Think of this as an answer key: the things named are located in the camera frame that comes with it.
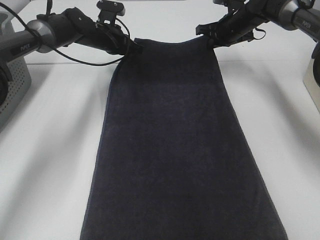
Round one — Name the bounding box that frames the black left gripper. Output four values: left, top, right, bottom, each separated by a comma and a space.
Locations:
92, 22, 144, 55

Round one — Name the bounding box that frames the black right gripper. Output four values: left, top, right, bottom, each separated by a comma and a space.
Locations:
195, 4, 265, 49

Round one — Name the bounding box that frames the dark navy towel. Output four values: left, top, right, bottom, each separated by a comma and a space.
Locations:
80, 37, 288, 240

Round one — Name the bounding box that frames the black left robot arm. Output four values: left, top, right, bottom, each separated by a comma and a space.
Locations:
0, 3, 143, 103

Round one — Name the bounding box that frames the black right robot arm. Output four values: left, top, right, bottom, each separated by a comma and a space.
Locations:
195, 0, 320, 49

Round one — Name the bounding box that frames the grey perforated plastic basket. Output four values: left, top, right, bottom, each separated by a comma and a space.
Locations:
0, 11, 32, 129

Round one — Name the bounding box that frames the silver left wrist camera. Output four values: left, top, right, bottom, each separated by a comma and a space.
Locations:
96, 0, 126, 25

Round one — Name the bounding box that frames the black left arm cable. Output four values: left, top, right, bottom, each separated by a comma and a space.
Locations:
0, 0, 133, 67

